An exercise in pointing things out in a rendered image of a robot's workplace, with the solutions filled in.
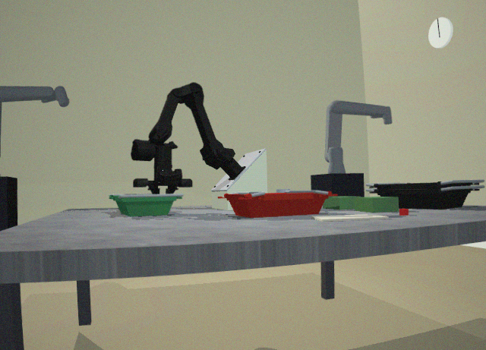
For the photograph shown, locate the red plastic tray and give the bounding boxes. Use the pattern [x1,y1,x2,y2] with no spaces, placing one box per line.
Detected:
[218,191,337,218]

